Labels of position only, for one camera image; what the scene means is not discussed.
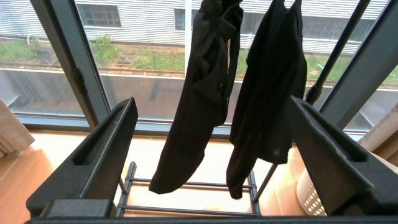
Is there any window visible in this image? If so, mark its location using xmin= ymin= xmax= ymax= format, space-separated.
xmin=0 ymin=0 xmax=398 ymax=141

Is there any white laundry basket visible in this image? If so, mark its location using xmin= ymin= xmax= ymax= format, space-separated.
xmin=295 ymin=151 xmax=398 ymax=217

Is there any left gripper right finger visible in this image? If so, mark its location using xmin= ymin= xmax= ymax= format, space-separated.
xmin=287 ymin=95 xmax=398 ymax=217

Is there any black garment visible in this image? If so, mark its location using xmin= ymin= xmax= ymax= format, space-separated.
xmin=226 ymin=0 xmax=308 ymax=200
xmin=148 ymin=0 xmax=244 ymax=195

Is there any black clothes rack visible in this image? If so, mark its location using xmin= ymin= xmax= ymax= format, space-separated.
xmin=62 ymin=0 xmax=373 ymax=218

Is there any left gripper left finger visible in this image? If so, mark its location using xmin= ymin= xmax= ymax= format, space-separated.
xmin=25 ymin=96 xmax=139 ymax=218

